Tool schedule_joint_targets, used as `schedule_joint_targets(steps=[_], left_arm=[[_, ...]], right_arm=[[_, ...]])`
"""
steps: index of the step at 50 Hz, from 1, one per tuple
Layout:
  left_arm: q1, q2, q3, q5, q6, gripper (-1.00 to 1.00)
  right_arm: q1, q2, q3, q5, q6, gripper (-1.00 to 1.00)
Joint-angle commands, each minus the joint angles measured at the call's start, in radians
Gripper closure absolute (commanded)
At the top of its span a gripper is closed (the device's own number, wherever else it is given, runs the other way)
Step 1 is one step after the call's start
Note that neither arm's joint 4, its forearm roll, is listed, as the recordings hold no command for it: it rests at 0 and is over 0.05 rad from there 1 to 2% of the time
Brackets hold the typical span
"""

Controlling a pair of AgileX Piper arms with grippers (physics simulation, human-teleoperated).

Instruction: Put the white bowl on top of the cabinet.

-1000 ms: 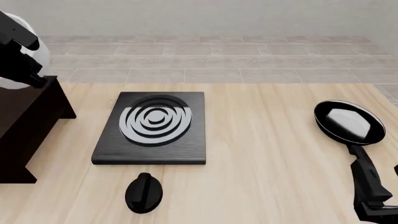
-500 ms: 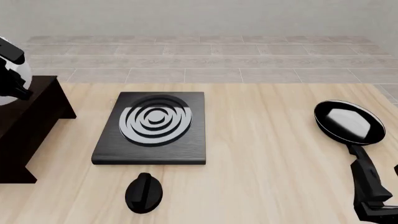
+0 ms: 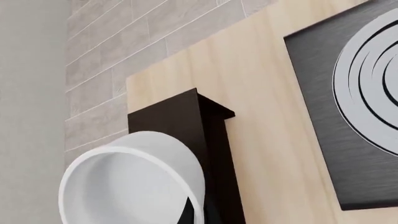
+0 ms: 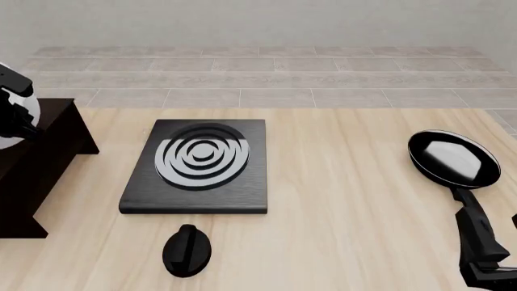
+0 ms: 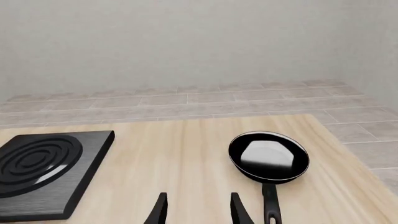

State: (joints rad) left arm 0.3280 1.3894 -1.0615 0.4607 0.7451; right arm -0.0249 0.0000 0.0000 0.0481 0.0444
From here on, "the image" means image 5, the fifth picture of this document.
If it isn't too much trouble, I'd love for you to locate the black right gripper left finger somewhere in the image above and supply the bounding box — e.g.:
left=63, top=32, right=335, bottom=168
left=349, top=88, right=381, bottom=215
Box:
left=142, top=192, right=169, bottom=224

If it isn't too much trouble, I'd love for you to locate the black frying pan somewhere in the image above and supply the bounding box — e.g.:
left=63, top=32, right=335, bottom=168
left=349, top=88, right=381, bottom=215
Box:
left=228, top=131, right=311, bottom=224

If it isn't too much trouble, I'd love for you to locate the flat black stove plate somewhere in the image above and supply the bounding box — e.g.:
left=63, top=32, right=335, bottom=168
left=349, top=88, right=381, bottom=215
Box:
left=0, top=130, right=116, bottom=223

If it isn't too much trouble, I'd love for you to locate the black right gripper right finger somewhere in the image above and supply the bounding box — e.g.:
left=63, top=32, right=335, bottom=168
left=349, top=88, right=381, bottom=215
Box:
left=230, top=192, right=256, bottom=224

